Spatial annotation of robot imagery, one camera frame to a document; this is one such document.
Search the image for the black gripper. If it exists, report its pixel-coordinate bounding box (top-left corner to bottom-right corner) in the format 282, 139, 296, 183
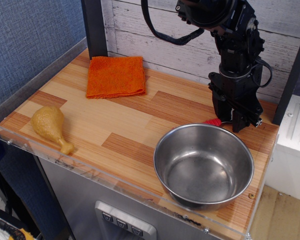
208, 63, 263, 133

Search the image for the red handled metal spoon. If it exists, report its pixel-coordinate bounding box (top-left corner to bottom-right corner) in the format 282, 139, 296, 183
203, 118, 232, 127

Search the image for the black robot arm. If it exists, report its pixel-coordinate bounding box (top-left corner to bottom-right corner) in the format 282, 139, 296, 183
176, 0, 265, 133

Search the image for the toy chicken drumstick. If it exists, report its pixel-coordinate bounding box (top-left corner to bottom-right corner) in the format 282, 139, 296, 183
30, 106, 75, 155

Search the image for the stainless steel bowl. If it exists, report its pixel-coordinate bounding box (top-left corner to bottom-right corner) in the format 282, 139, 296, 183
153, 123, 254, 211

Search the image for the white side cabinet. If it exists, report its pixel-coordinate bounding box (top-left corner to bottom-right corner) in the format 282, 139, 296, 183
265, 95, 300, 200

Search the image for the orange folded cloth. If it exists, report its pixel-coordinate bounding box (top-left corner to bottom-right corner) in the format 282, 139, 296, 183
86, 56, 146, 99

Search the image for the silver button control panel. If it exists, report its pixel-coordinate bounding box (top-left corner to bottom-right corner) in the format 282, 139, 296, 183
94, 200, 157, 240

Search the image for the clear acrylic edge guard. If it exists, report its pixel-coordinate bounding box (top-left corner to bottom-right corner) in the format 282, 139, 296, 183
0, 39, 279, 240

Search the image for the yellow object bottom left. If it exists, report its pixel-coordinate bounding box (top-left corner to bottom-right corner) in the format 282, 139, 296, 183
8, 228, 36, 240

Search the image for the right black vertical post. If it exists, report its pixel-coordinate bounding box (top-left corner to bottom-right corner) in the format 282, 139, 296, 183
272, 47, 300, 125

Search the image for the black vertical post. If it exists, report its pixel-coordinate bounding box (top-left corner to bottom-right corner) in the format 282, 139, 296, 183
272, 47, 300, 125
81, 0, 108, 59

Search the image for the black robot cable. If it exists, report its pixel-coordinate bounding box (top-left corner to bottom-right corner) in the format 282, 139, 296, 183
140, 0, 205, 46

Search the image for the left black vertical post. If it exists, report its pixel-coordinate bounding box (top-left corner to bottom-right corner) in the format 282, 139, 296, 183
81, 0, 108, 59

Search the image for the black ribbed hose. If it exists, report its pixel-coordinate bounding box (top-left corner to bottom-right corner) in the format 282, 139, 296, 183
0, 216, 25, 240

